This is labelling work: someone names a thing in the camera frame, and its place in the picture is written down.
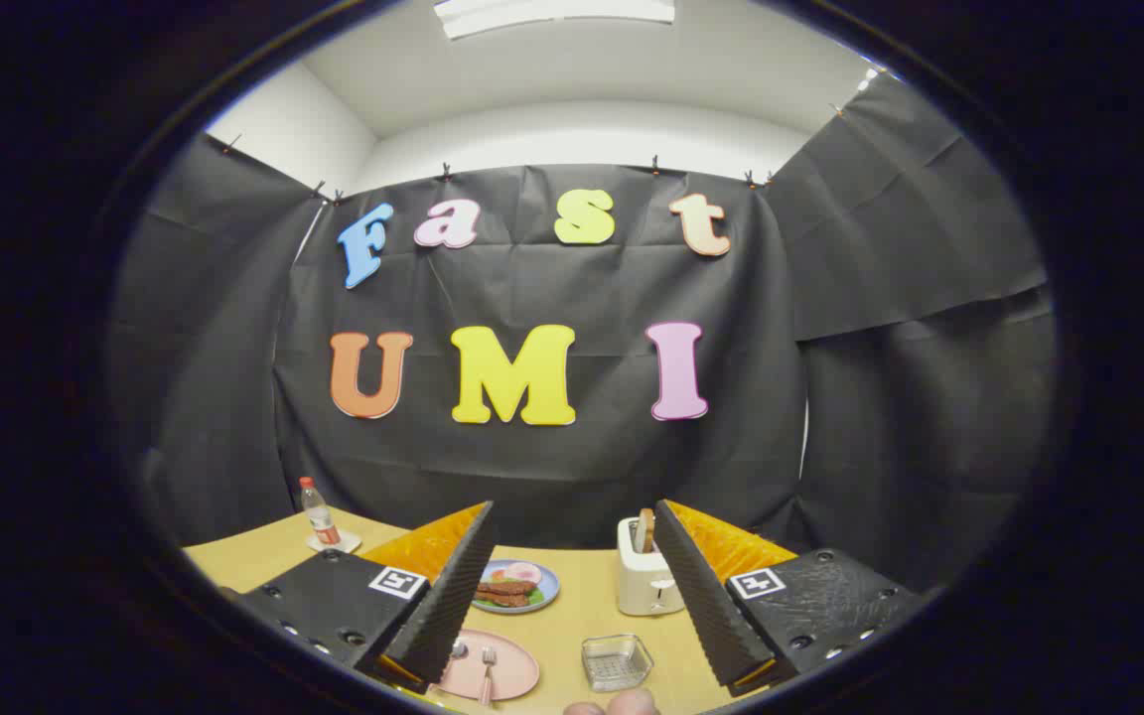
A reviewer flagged blue plate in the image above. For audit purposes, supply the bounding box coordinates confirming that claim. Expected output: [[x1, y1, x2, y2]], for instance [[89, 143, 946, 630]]
[[471, 559, 561, 615]]

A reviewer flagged black backdrop cloth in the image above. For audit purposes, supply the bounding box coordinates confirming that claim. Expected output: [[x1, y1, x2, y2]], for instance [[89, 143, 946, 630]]
[[105, 70, 1060, 597]]

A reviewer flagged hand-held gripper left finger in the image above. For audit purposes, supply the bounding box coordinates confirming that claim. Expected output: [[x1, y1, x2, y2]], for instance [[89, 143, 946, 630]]
[[234, 500, 497, 694]]

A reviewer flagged ceiling light panel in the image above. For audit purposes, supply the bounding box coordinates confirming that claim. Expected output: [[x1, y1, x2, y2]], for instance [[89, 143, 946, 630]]
[[433, 0, 677, 41]]

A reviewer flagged pink plate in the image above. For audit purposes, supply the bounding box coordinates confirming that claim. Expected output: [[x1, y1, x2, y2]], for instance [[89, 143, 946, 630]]
[[430, 628, 541, 702]]

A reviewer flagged green lettuce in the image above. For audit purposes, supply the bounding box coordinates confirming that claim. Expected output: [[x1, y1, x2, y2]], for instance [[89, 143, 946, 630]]
[[473, 586, 545, 611]]

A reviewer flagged white toaster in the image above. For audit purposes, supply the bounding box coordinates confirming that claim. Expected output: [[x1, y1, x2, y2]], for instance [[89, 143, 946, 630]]
[[617, 516, 687, 617]]

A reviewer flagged row of small cloth clips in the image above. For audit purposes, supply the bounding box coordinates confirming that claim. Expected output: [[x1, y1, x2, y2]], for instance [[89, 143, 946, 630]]
[[222, 102, 845, 205]]

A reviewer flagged clear bottle with red cap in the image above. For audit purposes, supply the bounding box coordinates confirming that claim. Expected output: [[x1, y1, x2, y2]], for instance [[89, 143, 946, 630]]
[[298, 477, 343, 547]]

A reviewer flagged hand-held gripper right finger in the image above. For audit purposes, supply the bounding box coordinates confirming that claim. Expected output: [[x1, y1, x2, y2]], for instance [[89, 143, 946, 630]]
[[653, 500, 930, 696]]

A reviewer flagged metal mesh basket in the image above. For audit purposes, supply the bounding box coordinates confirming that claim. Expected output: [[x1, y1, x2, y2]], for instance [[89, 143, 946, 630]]
[[581, 634, 654, 693]]

